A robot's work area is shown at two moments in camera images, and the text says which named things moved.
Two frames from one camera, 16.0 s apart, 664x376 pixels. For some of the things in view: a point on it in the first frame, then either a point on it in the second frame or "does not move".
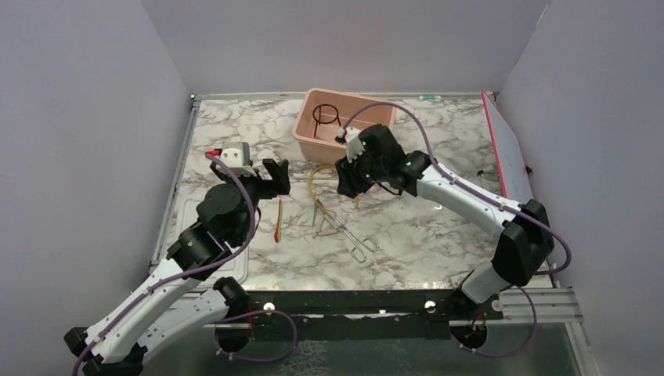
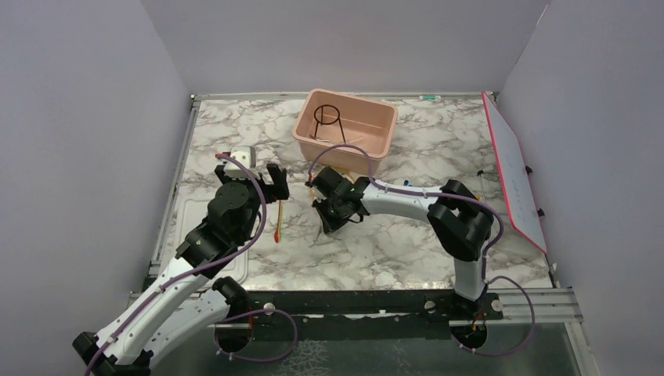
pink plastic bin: x=322 y=113 does not move
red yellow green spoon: x=277 y=233 does not move
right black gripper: x=349 y=183 -> x=329 y=225
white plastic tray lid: x=183 y=215 does not move
